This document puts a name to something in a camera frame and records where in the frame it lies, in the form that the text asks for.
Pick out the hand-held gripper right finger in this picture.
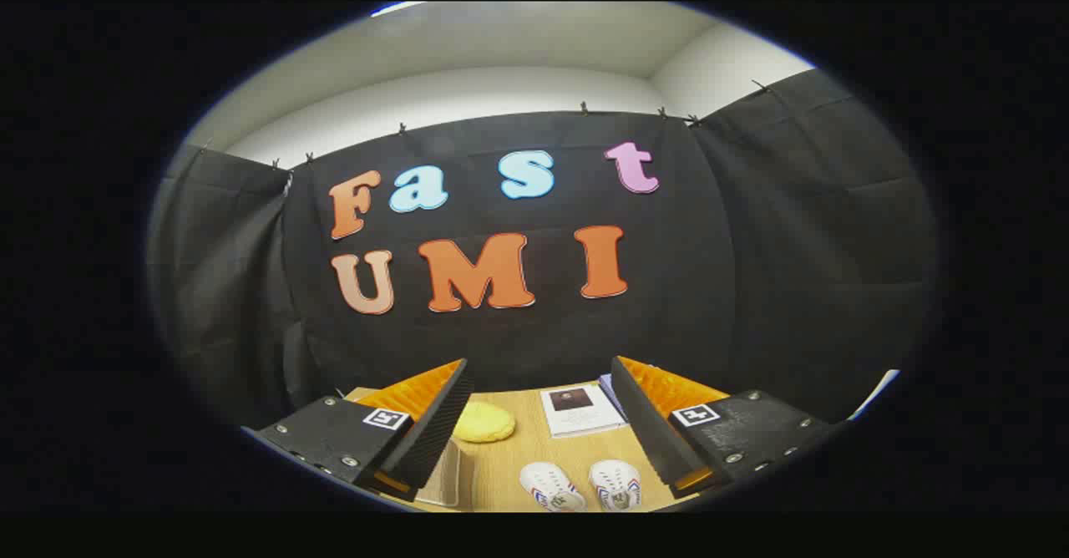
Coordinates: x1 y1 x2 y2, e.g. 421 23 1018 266
610 356 838 500

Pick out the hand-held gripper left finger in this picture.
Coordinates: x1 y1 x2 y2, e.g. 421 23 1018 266
242 358 471 504

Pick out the beige fabric storage box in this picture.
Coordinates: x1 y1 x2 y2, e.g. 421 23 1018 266
415 439 477 510

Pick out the white striped canvas shoe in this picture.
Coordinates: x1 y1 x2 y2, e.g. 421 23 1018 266
588 459 644 512
519 461 587 513

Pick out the yellow plush bread toy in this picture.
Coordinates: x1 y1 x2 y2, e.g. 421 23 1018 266
452 402 516 444

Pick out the blue book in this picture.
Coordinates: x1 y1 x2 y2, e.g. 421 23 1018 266
598 372 629 422

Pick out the white book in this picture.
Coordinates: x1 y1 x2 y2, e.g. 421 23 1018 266
540 383 627 439

